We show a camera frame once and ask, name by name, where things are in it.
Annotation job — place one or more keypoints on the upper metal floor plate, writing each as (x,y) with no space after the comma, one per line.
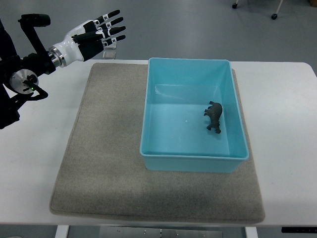
(112,46)

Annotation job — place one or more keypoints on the brown toy hippo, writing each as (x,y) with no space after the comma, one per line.
(214,112)

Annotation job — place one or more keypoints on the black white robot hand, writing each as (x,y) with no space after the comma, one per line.
(87,40)

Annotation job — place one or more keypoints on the white table leg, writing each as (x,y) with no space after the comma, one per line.
(62,231)
(251,232)

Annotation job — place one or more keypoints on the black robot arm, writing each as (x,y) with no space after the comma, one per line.
(19,76)

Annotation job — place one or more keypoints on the black table control panel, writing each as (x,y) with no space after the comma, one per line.
(299,230)

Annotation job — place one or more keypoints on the right caster wheel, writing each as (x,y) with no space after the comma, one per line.
(274,16)

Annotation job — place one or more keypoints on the blue plastic box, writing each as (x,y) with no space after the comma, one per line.
(174,133)

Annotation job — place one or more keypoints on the beige felt mat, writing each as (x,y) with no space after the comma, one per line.
(103,175)

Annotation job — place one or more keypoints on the grey metal table crossbar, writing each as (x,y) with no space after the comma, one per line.
(130,232)

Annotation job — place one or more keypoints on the white right table leg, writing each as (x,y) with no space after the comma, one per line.
(251,232)

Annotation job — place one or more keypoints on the white left table leg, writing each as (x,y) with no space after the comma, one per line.
(62,231)

